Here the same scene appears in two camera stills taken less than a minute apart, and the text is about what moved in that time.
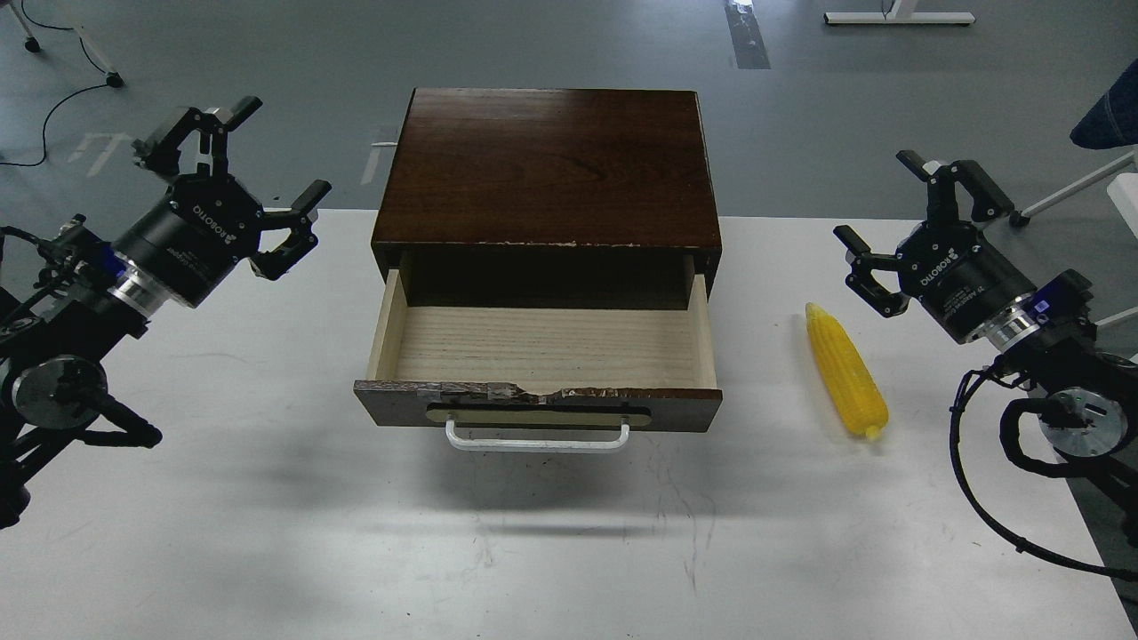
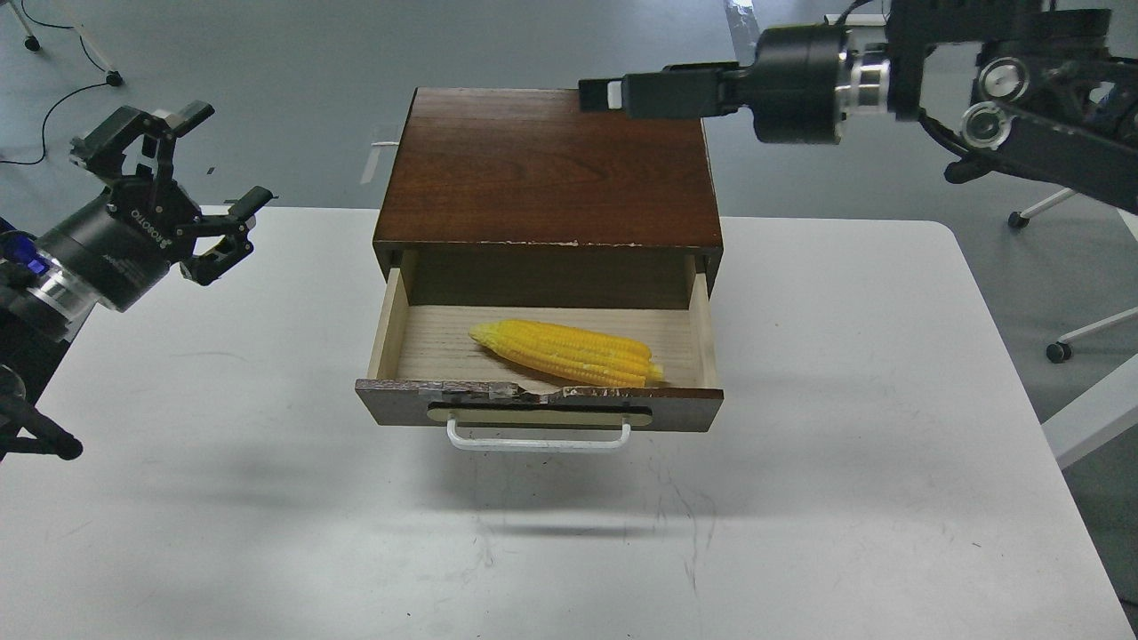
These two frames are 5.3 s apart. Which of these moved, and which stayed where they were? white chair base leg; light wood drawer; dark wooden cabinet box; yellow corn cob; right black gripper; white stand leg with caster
Moved: yellow corn cob; right black gripper
Stayed: white chair base leg; white stand leg with caster; dark wooden cabinet box; light wood drawer
